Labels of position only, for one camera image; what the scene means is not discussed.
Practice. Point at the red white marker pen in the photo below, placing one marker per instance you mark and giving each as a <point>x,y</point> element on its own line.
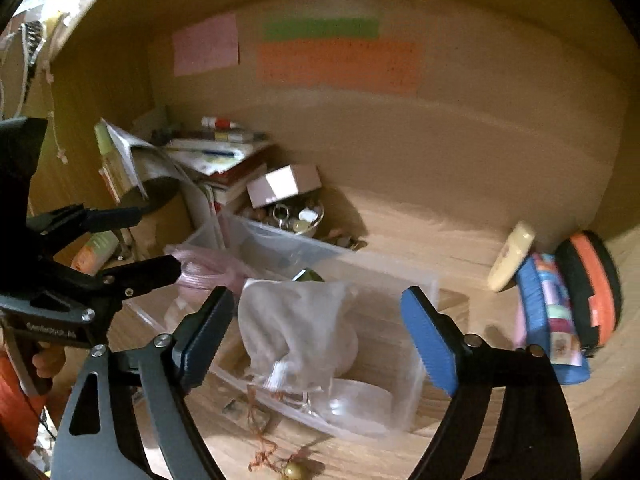
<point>218,123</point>

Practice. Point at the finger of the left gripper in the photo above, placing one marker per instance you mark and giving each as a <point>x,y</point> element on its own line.
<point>117,283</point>
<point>60,227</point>

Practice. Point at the green spray bottle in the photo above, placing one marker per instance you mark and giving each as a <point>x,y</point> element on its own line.
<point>111,165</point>

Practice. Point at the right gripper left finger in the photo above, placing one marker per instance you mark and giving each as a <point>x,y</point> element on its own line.
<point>99,437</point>

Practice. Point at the person left hand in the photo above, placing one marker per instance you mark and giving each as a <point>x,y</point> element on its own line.
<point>49,360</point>

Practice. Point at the blue patchwork pencil pouch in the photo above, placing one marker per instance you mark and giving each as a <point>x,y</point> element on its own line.
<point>545,318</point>

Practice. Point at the pink sticky note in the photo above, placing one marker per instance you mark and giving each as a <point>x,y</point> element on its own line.
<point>208,45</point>

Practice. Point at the clear plastic storage bin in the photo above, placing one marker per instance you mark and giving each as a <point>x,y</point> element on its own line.
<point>231,251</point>

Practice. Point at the orange sticky note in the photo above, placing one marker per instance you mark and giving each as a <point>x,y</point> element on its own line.
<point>367,65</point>

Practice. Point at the cream small lotion bottle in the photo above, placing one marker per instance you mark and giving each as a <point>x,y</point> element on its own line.
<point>511,256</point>

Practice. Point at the white printed paper sheet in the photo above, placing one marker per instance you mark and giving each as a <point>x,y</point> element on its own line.
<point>140,161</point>

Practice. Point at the white small cardboard box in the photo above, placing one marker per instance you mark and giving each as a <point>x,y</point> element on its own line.
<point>283,183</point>

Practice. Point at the orange green sanitizer tube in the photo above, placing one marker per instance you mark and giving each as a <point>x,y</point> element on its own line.
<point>95,253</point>

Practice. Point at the stack of books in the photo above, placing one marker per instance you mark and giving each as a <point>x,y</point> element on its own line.
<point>221,169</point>

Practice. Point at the orange beaded string charm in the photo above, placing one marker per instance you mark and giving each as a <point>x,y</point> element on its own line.
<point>267,454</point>

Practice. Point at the black orange round case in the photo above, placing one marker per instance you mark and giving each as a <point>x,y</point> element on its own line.
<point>593,285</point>

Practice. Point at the white drawstring cloth pouch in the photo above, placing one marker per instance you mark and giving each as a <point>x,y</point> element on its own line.
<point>297,334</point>

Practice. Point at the green sticky note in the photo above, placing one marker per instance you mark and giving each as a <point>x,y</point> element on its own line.
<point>320,28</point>

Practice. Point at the white round powder jar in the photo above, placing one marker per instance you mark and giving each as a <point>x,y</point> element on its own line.
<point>358,407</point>

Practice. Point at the bowl of trinkets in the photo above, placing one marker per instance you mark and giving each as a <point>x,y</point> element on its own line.
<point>298,216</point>

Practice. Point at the orange sleeve forearm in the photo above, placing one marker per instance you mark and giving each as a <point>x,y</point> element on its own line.
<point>19,413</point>

